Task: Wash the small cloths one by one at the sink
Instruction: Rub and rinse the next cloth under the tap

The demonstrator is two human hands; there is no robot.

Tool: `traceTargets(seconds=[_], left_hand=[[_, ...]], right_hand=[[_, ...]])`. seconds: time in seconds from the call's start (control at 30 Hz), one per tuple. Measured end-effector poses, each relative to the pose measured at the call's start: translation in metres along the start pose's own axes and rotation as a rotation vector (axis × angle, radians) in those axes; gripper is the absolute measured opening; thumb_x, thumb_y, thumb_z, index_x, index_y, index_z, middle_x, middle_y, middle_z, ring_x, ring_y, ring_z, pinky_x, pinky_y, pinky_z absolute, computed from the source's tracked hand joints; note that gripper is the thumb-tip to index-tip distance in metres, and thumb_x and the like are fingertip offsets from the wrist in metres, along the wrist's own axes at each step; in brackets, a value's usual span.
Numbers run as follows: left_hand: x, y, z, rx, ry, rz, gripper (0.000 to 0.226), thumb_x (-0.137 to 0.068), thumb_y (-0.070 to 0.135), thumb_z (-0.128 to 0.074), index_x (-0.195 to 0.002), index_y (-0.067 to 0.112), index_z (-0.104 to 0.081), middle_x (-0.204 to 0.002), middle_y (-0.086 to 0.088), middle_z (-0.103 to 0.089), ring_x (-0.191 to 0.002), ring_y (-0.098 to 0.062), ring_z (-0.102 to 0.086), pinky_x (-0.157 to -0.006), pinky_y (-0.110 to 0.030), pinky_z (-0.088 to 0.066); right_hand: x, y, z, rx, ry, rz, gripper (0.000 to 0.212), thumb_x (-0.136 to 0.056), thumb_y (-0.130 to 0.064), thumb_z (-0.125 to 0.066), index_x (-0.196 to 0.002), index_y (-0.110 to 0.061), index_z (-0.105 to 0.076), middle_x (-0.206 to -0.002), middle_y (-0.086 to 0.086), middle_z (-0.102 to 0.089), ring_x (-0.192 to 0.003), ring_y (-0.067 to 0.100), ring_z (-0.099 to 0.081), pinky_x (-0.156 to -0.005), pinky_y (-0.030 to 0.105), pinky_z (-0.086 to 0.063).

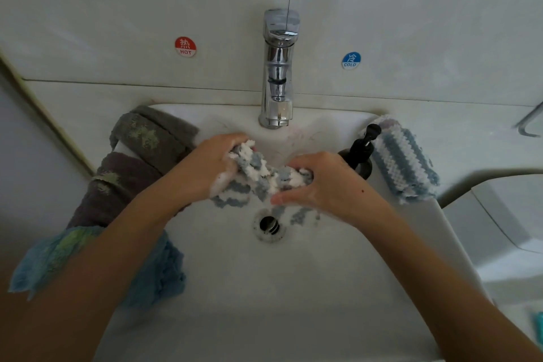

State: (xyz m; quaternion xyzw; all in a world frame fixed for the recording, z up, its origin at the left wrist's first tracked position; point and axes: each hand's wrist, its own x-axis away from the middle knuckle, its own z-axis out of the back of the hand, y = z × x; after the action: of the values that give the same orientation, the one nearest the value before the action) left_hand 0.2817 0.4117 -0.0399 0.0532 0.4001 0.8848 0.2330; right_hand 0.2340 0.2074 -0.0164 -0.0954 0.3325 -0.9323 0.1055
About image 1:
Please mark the person's left forearm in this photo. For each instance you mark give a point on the person's left forearm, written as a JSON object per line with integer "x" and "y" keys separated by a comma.
{"x": 76, "y": 281}

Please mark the metal wall shelf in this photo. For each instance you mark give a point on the metal wall shelf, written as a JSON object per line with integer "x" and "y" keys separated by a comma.
{"x": 532, "y": 120}

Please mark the pink white striped cloth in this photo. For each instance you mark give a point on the pink white striped cloth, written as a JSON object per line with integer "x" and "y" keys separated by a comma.
{"x": 386, "y": 122}

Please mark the white toilet tank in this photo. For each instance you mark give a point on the white toilet tank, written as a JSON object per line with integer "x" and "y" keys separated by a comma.
{"x": 509, "y": 234}

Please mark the red round sticker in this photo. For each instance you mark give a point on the red round sticker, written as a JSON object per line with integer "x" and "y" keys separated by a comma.
{"x": 185, "y": 46}

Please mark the white ceramic sink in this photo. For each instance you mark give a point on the white ceramic sink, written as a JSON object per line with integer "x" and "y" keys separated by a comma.
{"x": 288, "y": 298}

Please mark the black pump soap bottle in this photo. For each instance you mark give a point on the black pump soap bottle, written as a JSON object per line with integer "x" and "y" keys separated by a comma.
{"x": 361, "y": 154}

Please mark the teal tube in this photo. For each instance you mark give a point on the teal tube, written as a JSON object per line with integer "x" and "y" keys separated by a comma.
{"x": 540, "y": 321}

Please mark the blue round sticker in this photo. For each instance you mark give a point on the blue round sticker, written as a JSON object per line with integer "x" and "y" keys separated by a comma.
{"x": 351, "y": 60}

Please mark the person's left hand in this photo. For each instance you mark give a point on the person's left hand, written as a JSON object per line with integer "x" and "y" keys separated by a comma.
{"x": 199, "y": 171}

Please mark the chrome faucet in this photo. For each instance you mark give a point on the chrome faucet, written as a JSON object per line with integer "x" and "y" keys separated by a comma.
{"x": 278, "y": 69}

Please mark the brown cloth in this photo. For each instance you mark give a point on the brown cloth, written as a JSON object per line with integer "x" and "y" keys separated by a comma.
{"x": 110, "y": 188}

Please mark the metal sink drain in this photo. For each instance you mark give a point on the metal sink drain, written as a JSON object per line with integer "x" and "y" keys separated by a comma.
{"x": 269, "y": 224}

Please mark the person's right hand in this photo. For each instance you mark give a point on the person's right hand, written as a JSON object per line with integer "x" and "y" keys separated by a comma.
{"x": 339, "y": 188}

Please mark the blue stained cloth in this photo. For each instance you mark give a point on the blue stained cloth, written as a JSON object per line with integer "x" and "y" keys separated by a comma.
{"x": 161, "y": 273}

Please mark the person's right forearm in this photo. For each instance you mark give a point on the person's right forearm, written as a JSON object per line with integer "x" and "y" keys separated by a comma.
{"x": 458, "y": 298}

